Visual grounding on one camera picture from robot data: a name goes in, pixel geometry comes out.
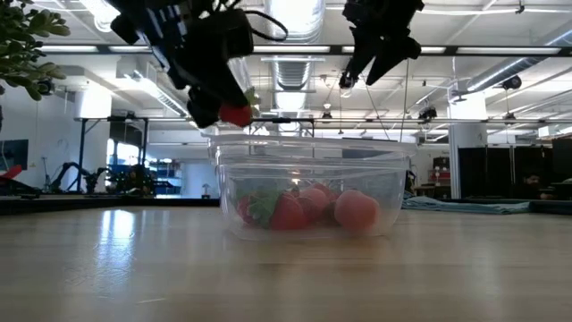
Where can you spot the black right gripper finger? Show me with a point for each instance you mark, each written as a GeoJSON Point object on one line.
{"type": "Point", "coordinates": [393, 56]}
{"type": "Point", "coordinates": [357, 58]}

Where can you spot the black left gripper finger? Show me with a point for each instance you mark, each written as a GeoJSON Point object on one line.
{"type": "Point", "coordinates": [234, 94]}
{"type": "Point", "coordinates": [203, 109]}

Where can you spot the red strawberry green leaves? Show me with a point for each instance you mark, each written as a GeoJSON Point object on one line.
{"type": "Point", "coordinates": [286, 214]}
{"type": "Point", "coordinates": [235, 115]}
{"type": "Point", "coordinates": [244, 209]}

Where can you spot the clear plastic tupperware container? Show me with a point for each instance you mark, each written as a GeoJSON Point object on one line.
{"type": "Point", "coordinates": [313, 170]}

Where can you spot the small pink peach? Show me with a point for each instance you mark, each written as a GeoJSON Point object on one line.
{"type": "Point", "coordinates": [314, 201]}
{"type": "Point", "coordinates": [356, 210]}

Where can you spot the black background robot arm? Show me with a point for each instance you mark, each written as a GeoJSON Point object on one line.
{"type": "Point", "coordinates": [67, 169]}
{"type": "Point", "coordinates": [134, 179]}

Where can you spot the blue storage bins shelf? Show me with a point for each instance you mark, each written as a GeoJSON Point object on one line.
{"type": "Point", "coordinates": [172, 181]}

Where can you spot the white square pillar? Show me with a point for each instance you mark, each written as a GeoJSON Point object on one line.
{"type": "Point", "coordinates": [467, 134]}

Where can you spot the white round column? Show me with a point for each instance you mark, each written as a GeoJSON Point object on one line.
{"type": "Point", "coordinates": [91, 107]}

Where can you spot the white ceiling pipe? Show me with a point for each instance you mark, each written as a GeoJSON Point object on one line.
{"type": "Point", "coordinates": [100, 18]}

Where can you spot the large grey ceiling pipe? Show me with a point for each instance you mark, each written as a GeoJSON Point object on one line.
{"type": "Point", "coordinates": [514, 67]}

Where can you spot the teal folded cloth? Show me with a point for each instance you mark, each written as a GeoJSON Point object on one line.
{"type": "Point", "coordinates": [469, 206]}

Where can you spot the green potted plant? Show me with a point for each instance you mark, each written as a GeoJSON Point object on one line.
{"type": "Point", "coordinates": [22, 44]}

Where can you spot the person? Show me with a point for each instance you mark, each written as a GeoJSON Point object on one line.
{"type": "Point", "coordinates": [532, 181]}

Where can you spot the dark background monitor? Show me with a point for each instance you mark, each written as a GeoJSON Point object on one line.
{"type": "Point", "coordinates": [563, 156]}

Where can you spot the red background object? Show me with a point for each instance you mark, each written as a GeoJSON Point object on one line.
{"type": "Point", "coordinates": [11, 173]}

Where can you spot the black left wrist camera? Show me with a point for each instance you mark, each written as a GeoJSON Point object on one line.
{"type": "Point", "coordinates": [233, 33]}

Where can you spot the silver ribbed ventilation duct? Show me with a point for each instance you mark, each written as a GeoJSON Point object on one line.
{"type": "Point", "coordinates": [292, 71]}

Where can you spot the black ceiling light rail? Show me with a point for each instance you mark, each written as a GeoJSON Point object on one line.
{"type": "Point", "coordinates": [103, 49]}

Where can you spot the black dome camera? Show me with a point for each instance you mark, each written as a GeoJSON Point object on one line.
{"type": "Point", "coordinates": [512, 82]}

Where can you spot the black background workstation frame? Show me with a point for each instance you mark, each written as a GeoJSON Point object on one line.
{"type": "Point", "coordinates": [81, 152]}

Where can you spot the black partition wall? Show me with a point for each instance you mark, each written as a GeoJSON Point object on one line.
{"type": "Point", "coordinates": [491, 172]}

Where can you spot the black aluminium table frame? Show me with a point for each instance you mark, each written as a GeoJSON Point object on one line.
{"type": "Point", "coordinates": [67, 203]}

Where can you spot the dark wall picture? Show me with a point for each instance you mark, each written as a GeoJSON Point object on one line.
{"type": "Point", "coordinates": [15, 154]}

